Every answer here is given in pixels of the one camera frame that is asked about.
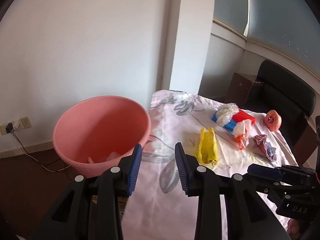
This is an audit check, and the clear orange plastic bag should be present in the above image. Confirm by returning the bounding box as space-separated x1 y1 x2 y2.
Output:
233 119 251 150

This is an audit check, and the blue foam fruit net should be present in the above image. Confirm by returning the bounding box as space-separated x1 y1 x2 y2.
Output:
212 112 237 132

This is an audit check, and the clear trash inside basin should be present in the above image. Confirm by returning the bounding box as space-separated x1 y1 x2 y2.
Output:
87 152 121 164

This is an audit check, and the person's right hand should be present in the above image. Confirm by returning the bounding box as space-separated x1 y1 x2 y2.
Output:
287 219 300 240

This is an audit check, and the crumpled red snack wrapper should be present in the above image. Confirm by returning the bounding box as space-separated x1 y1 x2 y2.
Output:
254 134 277 162

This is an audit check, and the orange fruit with sticker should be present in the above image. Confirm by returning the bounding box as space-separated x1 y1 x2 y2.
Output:
264 110 282 132

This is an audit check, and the pink plastic basin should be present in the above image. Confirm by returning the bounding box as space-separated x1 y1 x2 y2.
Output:
53 96 151 178

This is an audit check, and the pink floral tablecloth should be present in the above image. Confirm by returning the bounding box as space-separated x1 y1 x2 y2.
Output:
121 89 299 240

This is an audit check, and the yellow plastic bag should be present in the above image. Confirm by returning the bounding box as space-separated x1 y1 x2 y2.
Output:
196 127 218 165

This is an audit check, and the white foam fruit net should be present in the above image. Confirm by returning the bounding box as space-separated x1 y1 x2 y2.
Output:
216 103 239 127

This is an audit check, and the black office chair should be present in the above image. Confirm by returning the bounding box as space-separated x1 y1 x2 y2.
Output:
244 60 316 148

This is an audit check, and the dark brown wooden cabinet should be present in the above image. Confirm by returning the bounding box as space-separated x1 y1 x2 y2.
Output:
224 73 264 107

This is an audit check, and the beige wall socket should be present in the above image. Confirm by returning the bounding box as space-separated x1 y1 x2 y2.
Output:
20 116 32 129

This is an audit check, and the white wall socket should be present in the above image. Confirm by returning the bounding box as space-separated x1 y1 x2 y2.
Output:
0 121 20 135

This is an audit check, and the black plug and cable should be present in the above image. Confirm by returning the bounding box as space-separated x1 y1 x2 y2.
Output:
5 122 72 173

